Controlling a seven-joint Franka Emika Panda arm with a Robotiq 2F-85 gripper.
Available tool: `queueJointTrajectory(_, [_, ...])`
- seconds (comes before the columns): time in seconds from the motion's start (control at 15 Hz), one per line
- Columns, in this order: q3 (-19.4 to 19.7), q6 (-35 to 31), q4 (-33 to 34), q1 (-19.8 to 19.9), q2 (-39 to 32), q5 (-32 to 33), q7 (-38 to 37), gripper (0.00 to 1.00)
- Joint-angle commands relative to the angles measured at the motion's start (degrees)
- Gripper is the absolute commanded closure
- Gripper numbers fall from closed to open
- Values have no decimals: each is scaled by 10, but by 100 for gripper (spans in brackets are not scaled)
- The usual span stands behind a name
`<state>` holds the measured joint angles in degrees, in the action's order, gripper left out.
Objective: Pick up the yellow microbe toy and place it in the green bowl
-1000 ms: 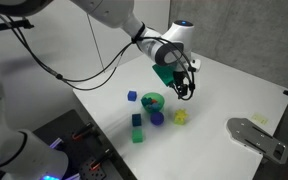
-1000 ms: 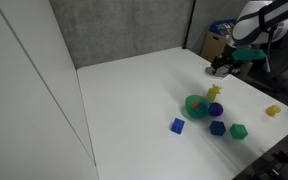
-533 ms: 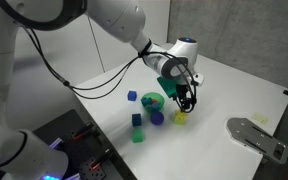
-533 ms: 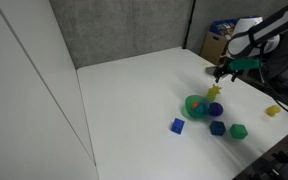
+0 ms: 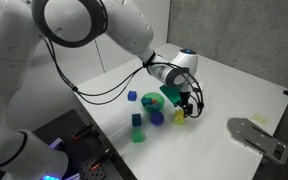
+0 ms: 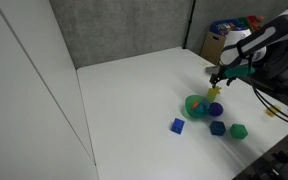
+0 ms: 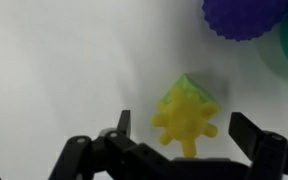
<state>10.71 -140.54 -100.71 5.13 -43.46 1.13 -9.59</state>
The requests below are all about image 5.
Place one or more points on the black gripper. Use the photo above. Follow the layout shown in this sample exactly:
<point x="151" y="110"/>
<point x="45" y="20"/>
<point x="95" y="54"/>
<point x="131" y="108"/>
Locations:
<point x="185" y="97"/>

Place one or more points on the yellow microbe toy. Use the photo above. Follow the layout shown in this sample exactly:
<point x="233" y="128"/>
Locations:
<point x="179" y="114"/>

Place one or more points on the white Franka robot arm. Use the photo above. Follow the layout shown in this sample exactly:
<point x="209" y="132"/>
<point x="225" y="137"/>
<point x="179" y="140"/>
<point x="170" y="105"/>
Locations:
<point x="127" y="20"/>

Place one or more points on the green bowl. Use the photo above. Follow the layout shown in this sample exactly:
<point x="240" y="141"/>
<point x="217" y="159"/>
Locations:
<point x="159" y="97"/>

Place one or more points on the light blue toy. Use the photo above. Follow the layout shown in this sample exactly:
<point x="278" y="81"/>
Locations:
<point x="155" y="106"/>

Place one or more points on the orange toy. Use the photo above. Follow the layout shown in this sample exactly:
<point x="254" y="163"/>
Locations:
<point x="154" y="100"/>

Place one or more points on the teal toy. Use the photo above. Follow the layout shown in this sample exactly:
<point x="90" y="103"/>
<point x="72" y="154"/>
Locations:
<point x="146" y="101"/>

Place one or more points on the purple spiky ball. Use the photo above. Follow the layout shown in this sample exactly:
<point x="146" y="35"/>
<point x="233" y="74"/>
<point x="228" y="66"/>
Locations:
<point x="157" y="118"/>

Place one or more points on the dark blue foam cube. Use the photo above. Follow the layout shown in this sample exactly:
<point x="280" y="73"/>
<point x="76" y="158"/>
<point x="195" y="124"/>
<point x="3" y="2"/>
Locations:
<point x="136" y="120"/>

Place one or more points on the green foam cube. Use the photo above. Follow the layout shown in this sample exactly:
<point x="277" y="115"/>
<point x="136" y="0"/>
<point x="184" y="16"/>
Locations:
<point x="137" y="136"/>

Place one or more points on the grey metal plate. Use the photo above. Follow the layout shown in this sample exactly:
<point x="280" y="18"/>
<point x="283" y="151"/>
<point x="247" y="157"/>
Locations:
<point x="254" y="136"/>

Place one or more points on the yellow sticky note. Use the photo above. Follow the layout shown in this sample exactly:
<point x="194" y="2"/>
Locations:
<point x="260" y="118"/>

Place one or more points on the red black clamp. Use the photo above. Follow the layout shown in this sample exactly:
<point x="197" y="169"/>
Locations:
<point x="83" y="130"/>
<point x="100" y="160"/>

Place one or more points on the black perforated breadboard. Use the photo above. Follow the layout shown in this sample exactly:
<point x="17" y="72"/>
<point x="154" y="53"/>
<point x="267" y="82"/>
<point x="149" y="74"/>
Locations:
<point x="80" y="153"/>

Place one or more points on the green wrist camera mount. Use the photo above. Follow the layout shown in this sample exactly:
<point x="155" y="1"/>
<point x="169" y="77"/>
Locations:
<point x="170" y="95"/>

